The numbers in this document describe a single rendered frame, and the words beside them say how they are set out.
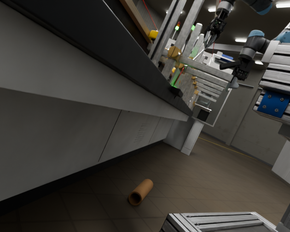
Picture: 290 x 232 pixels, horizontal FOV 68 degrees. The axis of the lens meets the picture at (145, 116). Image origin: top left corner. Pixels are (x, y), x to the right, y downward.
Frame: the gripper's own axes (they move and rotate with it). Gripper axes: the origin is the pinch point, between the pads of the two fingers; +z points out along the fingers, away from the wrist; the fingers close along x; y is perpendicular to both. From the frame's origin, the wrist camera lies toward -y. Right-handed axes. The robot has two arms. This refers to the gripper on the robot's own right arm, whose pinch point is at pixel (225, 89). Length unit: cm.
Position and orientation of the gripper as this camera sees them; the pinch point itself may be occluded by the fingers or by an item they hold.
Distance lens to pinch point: 132.5
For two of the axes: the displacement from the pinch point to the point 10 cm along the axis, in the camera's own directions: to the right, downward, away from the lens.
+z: -4.2, 9.1, 0.8
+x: 2.6, 0.4, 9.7
